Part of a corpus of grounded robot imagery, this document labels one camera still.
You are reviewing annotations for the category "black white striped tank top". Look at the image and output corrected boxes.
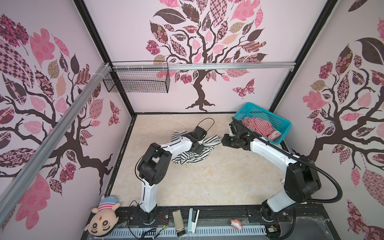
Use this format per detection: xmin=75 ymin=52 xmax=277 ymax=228
xmin=171 ymin=135 xmax=222 ymax=165

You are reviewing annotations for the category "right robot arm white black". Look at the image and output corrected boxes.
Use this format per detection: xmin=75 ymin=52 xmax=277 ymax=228
xmin=222 ymin=117 xmax=322 ymax=222

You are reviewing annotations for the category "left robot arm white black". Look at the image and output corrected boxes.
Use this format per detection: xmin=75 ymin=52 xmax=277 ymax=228
xmin=137 ymin=131 xmax=207 ymax=225

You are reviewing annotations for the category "red white striped tank top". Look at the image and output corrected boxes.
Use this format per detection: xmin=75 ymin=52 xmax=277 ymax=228
xmin=242 ymin=117 xmax=282 ymax=141

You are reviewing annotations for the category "teal plastic basket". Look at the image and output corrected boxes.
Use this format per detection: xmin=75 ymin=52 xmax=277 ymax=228
xmin=234 ymin=103 xmax=292 ymax=145

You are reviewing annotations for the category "white stapler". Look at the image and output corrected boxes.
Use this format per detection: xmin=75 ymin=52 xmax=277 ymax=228
xmin=187 ymin=208 xmax=200 ymax=234

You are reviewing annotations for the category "red white teeth toy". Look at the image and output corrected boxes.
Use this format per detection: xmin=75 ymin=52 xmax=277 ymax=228
xmin=230 ymin=220 xmax=243 ymax=231

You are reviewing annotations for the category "silver rectangular block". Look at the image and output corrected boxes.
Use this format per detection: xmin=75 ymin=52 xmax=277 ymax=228
xmin=172 ymin=210 xmax=186 ymax=237

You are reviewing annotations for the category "plush doll head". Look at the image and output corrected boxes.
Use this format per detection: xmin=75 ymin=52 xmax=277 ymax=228
xmin=84 ymin=196 xmax=121 ymax=237

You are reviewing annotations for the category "black wire basket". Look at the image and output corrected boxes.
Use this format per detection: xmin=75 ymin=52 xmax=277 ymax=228
xmin=103 ymin=60 xmax=171 ymax=94

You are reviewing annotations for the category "aluminium rail back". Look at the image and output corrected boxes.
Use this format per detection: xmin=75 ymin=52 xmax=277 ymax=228
xmin=109 ymin=61 xmax=296 ymax=72

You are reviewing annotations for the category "aluminium rail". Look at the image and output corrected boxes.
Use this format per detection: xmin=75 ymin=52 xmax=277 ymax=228
xmin=1 ymin=63 xmax=110 ymax=224
xmin=109 ymin=61 xmax=296 ymax=72

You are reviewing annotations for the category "white slotted cable duct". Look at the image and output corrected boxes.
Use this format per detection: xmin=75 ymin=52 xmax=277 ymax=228
xmin=101 ymin=225 xmax=268 ymax=240

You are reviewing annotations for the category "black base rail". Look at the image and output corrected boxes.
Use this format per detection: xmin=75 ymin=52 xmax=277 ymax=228
xmin=113 ymin=203 xmax=301 ymax=227

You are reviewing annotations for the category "aluminium rail left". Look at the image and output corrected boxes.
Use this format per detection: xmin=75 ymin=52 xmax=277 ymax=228
xmin=1 ymin=63 xmax=110 ymax=224

